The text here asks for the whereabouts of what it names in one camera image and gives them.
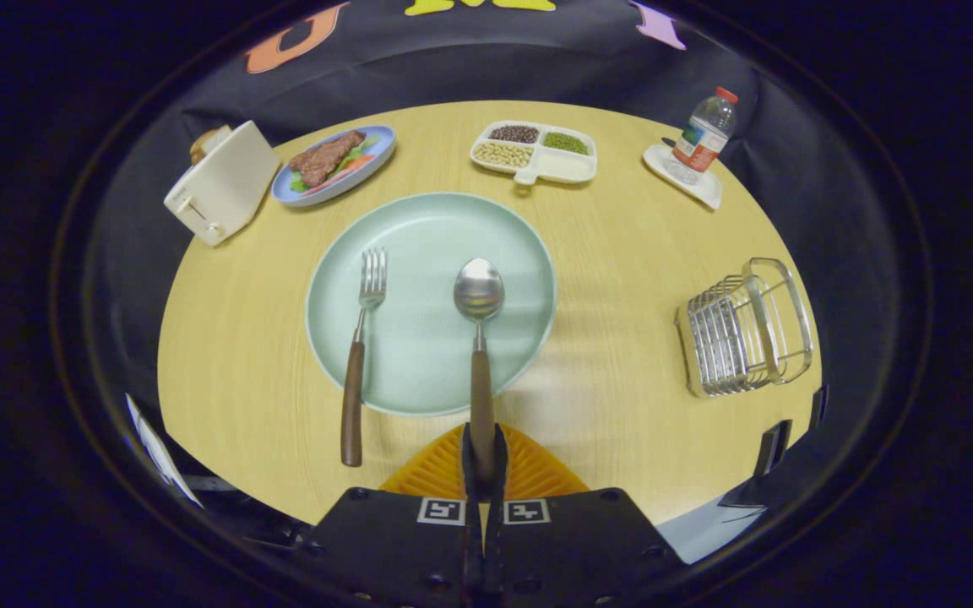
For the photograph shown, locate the pale beans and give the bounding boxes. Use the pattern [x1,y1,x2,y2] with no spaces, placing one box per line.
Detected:
[473,141,534,168]

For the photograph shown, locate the white printed paper sheet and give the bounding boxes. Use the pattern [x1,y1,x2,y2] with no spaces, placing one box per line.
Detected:
[126,393,204,509]

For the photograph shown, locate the bread slice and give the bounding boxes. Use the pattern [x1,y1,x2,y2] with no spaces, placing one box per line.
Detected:
[190,125,234,166]

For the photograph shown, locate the brown steak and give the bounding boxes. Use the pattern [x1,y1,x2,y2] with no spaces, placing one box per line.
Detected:
[289,130,367,188]

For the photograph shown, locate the white square coaster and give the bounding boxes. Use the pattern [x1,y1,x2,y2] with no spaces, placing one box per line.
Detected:
[643,142,723,210]

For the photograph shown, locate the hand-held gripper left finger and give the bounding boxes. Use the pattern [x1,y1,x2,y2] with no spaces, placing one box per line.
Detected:
[301,422,487,608]

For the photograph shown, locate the sliced vegetables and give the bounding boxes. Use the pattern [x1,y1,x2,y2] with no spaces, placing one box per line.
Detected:
[290,135,382,195]

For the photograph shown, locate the white toaster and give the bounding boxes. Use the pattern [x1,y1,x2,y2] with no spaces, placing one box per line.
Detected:
[164,120,281,247]

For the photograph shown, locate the wooden handled spoon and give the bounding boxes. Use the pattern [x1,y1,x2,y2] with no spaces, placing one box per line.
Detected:
[453,257,506,484]

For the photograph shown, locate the metal wire basket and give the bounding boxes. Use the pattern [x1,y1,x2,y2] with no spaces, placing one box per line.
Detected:
[676,257,815,399]

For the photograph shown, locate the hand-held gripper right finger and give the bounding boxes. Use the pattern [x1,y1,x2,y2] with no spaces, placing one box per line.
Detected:
[483,422,690,608]

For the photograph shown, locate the blue plate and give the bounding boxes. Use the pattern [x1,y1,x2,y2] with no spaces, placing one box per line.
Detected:
[272,125,397,209]

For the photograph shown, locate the white divided dish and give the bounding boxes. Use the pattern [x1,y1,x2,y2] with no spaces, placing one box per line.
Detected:
[470,120,598,187]

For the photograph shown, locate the clear water bottle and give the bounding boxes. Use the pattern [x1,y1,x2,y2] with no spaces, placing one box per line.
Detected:
[671,86,740,185]

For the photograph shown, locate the wooden handled fork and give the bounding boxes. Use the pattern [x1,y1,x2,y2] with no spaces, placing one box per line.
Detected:
[340,247,389,468]

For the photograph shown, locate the pale green plate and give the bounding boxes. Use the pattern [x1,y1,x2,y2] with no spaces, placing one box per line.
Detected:
[306,192,557,418]

